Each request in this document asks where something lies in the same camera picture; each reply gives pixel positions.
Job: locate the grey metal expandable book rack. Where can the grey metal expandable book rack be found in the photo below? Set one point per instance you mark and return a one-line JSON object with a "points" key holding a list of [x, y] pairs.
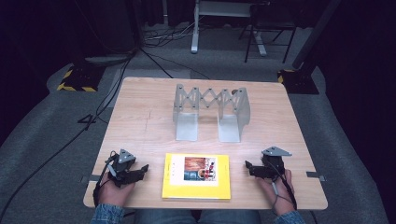
{"points": [[211, 115]]}

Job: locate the black chair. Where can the black chair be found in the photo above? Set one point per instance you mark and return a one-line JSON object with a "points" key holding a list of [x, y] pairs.
{"points": [[271, 25]]}

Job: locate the white desk frame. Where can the white desk frame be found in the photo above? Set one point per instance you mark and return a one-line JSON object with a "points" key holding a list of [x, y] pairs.
{"points": [[199, 28]]}

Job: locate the striped black stand base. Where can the striped black stand base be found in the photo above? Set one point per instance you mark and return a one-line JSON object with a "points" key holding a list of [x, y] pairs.
{"points": [[81, 77], [299, 81]]}

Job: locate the person's left leg in jeans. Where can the person's left leg in jeans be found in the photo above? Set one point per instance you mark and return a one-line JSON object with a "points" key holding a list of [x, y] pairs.
{"points": [[165, 217]]}

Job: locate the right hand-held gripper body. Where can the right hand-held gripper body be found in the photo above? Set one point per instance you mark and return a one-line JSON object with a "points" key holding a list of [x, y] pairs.
{"points": [[273, 163]]}

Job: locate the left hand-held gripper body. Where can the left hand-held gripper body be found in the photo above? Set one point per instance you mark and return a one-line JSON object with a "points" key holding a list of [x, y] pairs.
{"points": [[122, 165]]}

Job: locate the dark slanted stand pole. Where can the dark slanted stand pole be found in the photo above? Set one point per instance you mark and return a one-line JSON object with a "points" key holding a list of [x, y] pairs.
{"points": [[316, 34]]}

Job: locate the person's leg in jeans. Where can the person's leg in jeans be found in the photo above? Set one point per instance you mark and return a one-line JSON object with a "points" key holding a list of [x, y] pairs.
{"points": [[230, 217], [165, 217]]}

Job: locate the person's right hand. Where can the person's right hand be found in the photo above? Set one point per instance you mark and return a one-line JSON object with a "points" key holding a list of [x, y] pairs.
{"points": [[280, 193]]}

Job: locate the person's left hand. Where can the person's left hand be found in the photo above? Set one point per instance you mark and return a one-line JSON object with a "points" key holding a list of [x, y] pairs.
{"points": [[113, 193]]}

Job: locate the grey tape strip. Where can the grey tape strip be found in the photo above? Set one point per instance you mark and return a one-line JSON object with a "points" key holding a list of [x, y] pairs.
{"points": [[91, 178], [316, 175]]}

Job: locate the yellow book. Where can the yellow book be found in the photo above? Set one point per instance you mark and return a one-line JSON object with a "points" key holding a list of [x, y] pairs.
{"points": [[196, 177]]}

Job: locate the person's right leg in jeans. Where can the person's right leg in jeans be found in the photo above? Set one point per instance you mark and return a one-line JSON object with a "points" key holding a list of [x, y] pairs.
{"points": [[230, 217]]}

